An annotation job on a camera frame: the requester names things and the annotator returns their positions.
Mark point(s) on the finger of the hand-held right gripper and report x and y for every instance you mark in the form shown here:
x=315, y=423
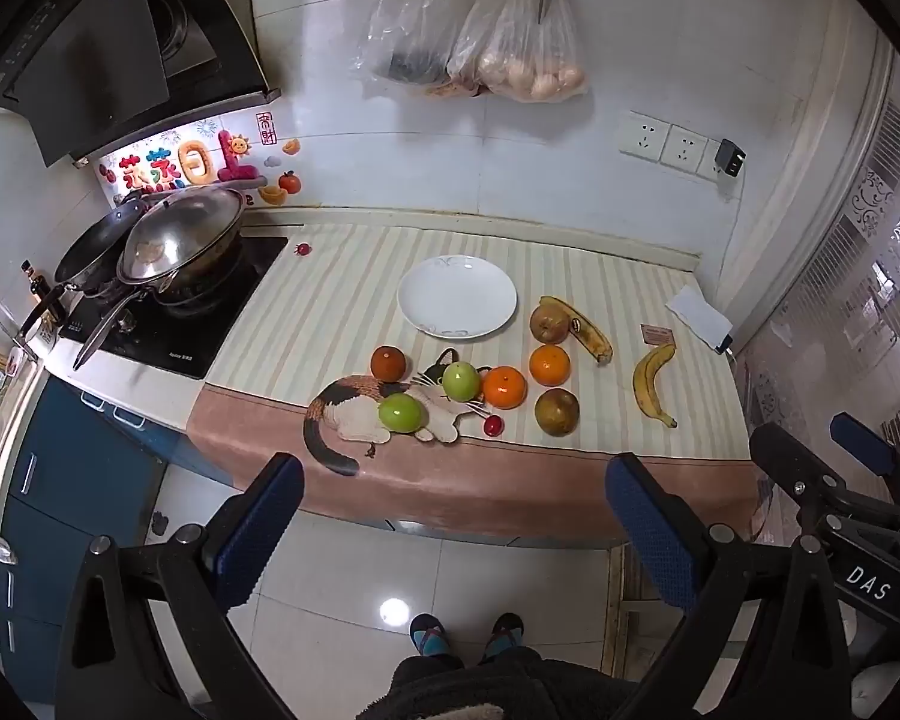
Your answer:
x=784, y=457
x=862, y=446

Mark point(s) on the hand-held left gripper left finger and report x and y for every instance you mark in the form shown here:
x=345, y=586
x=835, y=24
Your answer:
x=262, y=532

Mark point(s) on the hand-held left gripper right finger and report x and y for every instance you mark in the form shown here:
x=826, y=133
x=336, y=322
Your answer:
x=645, y=540

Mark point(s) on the yellow banana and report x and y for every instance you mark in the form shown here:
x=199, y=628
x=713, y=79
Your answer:
x=652, y=386

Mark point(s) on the brown pear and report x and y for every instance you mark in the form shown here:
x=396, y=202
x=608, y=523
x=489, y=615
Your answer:
x=549, y=324
x=556, y=411

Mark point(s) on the green apple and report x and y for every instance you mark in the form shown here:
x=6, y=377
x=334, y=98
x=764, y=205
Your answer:
x=461, y=380
x=403, y=413

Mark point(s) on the orange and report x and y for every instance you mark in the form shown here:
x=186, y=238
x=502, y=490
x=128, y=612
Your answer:
x=550, y=364
x=504, y=387

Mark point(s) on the dark red round fruit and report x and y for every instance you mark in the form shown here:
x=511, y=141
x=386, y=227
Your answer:
x=388, y=364

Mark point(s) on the brown spotted banana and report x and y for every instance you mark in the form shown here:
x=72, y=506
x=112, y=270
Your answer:
x=589, y=334

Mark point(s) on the white round plate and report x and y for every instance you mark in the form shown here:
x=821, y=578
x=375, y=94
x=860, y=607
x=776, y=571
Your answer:
x=457, y=296

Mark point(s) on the wooden crate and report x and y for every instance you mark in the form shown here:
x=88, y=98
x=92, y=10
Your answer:
x=622, y=615

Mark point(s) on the small black device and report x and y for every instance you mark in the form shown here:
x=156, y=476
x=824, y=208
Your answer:
x=724, y=346

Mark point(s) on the patterned glass sliding door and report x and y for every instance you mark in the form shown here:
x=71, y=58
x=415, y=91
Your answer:
x=832, y=300

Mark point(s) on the white paper sheet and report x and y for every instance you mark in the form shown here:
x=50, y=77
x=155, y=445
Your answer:
x=697, y=315

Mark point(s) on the red cherry tomato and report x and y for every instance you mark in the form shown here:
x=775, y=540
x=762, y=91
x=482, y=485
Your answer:
x=493, y=426

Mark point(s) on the black gas stove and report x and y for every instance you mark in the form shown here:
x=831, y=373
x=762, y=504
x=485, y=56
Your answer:
x=195, y=345

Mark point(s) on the blue kitchen cabinet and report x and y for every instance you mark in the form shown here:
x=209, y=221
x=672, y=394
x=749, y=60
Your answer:
x=67, y=465

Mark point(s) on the person's dark fuzzy clothing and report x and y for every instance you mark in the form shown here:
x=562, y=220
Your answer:
x=495, y=690

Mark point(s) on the striped cat print tablecloth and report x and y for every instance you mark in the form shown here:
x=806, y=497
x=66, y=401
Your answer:
x=330, y=300

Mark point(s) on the steel wok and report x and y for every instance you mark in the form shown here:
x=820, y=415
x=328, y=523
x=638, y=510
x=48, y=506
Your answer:
x=210, y=270

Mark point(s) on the black plug adapter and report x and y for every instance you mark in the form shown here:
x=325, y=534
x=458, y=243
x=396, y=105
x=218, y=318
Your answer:
x=730, y=157

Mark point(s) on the glass wok lid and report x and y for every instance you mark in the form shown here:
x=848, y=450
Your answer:
x=180, y=229

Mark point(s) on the black frying pan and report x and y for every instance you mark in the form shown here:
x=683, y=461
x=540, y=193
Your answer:
x=90, y=247

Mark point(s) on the dark sauce bottle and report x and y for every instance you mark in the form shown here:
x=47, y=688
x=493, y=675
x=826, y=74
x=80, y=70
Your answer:
x=34, y=289

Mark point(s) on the clear plastic bag of eggs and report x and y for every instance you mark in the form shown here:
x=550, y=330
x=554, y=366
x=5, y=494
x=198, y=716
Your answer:
x=525, y=52

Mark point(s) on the black range hood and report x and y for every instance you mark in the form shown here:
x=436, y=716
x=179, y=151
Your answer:
x=97, y=52

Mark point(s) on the clear plastic bag dark contents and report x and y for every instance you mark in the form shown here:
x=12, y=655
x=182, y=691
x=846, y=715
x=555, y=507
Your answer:
x=412, y=30

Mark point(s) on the white wall socket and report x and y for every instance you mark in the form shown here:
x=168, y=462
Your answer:
x=643, y=136
x=684, y=148

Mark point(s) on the tangerine wall sticker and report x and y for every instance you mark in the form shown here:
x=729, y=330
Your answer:
x=289, y=181

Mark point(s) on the colourful wall sticker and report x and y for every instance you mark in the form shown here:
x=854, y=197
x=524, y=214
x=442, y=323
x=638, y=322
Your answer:
x=187, y=165

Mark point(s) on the red seal wall sticker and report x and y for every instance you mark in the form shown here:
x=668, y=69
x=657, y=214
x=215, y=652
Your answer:
x=268, y=125

